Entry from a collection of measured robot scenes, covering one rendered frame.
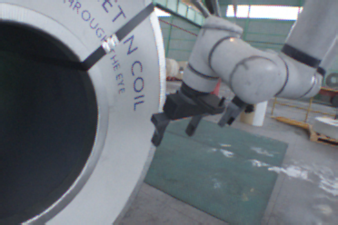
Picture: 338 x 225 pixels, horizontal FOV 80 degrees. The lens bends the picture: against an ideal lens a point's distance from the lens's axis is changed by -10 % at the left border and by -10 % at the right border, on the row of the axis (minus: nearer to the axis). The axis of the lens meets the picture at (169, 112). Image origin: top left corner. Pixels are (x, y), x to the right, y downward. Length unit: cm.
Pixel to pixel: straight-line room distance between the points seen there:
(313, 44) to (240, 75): 18
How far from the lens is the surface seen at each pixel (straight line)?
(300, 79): 51
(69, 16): 61
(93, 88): 67
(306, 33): 50
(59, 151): 85
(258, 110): 504
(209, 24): 49
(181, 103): 53
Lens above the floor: 97
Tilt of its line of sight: 12 degrees down
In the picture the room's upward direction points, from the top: 9 degrees clockwise
